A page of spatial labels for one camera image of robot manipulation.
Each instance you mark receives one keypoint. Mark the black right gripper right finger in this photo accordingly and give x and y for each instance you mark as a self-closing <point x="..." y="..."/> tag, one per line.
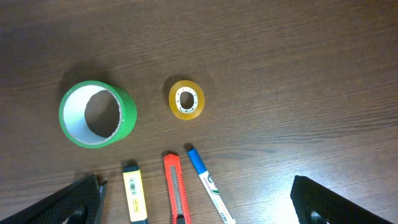
<point x="315" y="203"/>

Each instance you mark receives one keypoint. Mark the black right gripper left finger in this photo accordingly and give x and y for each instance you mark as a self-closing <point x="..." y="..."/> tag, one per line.
<point x="79" y="202"/>

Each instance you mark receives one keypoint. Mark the green tape roll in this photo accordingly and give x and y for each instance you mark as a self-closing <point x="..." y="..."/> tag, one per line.
<point x="72" y="114"/>

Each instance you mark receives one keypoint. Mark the small yellow tape roll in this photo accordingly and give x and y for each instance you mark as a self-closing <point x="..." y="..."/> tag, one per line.
<point x="175" y="103"/>

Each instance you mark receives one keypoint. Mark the orange black stapler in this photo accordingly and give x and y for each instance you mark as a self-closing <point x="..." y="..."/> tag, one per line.
<point x="102" y="188"/>

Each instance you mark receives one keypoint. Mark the yellow highlighter marker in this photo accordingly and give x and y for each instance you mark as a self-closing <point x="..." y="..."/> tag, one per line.
<point x="135" y="195"/>

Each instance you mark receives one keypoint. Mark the blue whiteboard marker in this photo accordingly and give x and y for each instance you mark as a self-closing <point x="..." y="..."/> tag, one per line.
<point x="210" y="186"/>

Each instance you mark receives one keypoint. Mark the red utility knife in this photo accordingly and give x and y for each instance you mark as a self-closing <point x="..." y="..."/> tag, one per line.
<point x="177" y="192"/>

